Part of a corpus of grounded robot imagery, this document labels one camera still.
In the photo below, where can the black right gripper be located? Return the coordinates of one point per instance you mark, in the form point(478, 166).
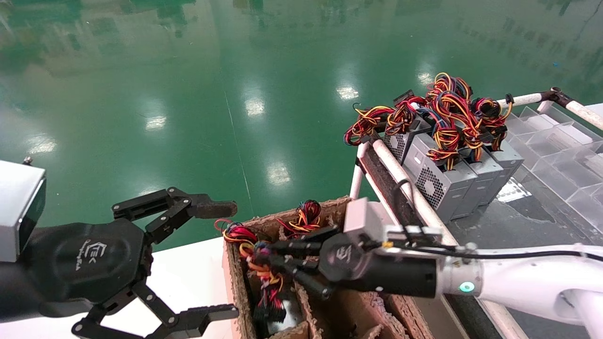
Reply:
point(377, 273)

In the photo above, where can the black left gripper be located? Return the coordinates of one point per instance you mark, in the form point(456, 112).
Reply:
point(89, 259)

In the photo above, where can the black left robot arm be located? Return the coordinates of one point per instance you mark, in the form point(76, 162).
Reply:
point(14, 292)

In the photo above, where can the brown cardboard divider box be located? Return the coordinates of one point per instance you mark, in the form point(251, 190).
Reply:
point(400, 315)

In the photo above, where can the dark tilted power supply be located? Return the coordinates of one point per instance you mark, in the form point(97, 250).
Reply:
point(398, 143)

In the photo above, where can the clear plastic compartment tray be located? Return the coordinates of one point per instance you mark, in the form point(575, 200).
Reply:
point(556, 150)

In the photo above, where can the black tube corner joint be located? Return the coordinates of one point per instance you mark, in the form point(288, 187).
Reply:
point(558, 95)

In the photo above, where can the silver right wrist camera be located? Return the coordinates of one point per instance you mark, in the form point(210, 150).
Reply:
point(365, 219)

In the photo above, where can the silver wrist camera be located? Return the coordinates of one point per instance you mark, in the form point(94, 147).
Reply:
point(16, 207)
point(365, 219)

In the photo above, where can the white tube cart frame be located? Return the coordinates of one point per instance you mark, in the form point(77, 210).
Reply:
point(391, 162)

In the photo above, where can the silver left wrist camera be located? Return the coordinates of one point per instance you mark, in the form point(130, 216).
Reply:
point(16, 207)

